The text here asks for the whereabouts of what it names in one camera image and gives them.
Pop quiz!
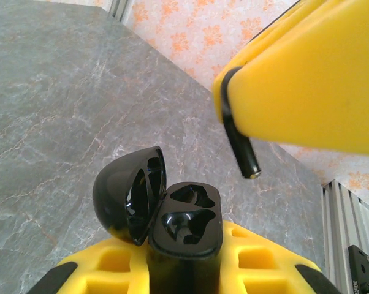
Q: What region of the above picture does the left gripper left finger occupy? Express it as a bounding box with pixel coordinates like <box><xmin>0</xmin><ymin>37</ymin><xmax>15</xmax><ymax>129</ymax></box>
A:
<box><xmin>26</xmin><ymin>237</ymin><xmax>151</xmax><ymax>294</ymax></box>

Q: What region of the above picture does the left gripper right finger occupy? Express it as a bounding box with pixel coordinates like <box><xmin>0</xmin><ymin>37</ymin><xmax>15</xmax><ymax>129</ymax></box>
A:
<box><xmin>218</xmin><ymin>220</ymin><xmax>342</xmax><ymax>294</ymax></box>

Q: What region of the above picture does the black cylindrical pin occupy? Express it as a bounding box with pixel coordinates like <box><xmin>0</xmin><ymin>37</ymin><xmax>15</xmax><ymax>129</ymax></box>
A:
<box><xmin>220</xmin><ymin>66</ymin><xmax>262</xmax><ymax>180</ymax></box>

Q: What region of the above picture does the black earbud charging case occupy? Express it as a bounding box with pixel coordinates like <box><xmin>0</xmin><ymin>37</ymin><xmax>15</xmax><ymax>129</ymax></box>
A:
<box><xmin>92</xmin><ymin>146</ymin><xmax>224</xmax><ymax>294</ymax></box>

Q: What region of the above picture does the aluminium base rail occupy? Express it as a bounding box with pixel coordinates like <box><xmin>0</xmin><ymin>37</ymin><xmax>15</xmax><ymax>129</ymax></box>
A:
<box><xmin>321</xmin><ymin>179</ymin><xmax>369</xmax><ymax>294</ymax></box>

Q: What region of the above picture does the aluminium frame post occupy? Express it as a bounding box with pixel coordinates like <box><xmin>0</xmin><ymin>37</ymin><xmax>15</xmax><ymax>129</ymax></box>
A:
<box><xmin>106</xmin><ymin>0</ymin><xmax>135</xmax><ymax>24</ymax></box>

